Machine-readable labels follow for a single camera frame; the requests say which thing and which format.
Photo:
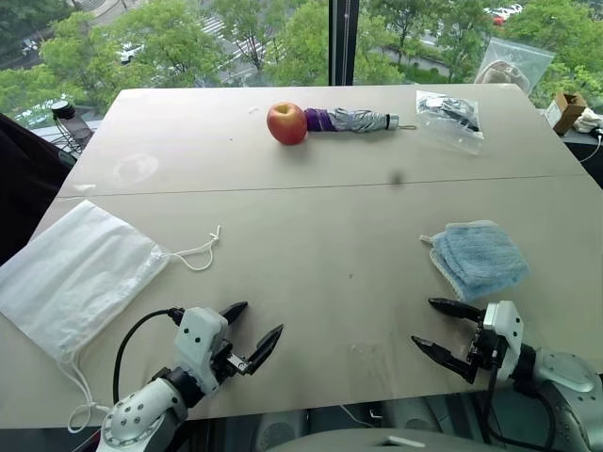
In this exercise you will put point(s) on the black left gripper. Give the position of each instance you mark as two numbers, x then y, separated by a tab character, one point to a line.
229	361

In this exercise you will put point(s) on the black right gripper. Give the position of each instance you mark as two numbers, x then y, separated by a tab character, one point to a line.
485	350

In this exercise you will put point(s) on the blue cloth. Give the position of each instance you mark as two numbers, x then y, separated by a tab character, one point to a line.
480	259

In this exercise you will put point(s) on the clear bag with black item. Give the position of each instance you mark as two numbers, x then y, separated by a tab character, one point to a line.
450	117

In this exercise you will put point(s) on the large clear zip bag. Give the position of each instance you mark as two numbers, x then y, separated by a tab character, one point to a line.
516	63

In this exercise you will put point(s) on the grey robot torso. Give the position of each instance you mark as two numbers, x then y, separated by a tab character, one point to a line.
405	441

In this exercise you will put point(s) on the red apple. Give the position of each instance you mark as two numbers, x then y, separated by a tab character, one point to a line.
286	123

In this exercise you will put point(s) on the folded grey purple umbrella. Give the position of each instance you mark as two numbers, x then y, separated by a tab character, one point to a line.
353	120

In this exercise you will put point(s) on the small brown cardboard box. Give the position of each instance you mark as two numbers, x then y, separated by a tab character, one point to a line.
567	110

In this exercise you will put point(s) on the white crumpled cloth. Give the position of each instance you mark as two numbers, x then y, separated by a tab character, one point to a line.
588	121

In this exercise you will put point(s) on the dark fabric seat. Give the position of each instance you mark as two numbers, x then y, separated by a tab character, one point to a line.
23	188

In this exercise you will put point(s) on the black lidded bottle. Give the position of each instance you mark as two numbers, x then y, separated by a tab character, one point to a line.
70	123

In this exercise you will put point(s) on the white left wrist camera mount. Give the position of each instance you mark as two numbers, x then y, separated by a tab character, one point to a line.
200	336

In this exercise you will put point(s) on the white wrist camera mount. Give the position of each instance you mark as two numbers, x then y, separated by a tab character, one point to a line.
200	336
506	336

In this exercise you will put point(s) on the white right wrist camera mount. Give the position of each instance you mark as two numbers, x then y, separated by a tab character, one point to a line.
506	336

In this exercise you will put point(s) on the black window frame post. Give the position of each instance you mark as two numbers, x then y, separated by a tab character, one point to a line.
345	42

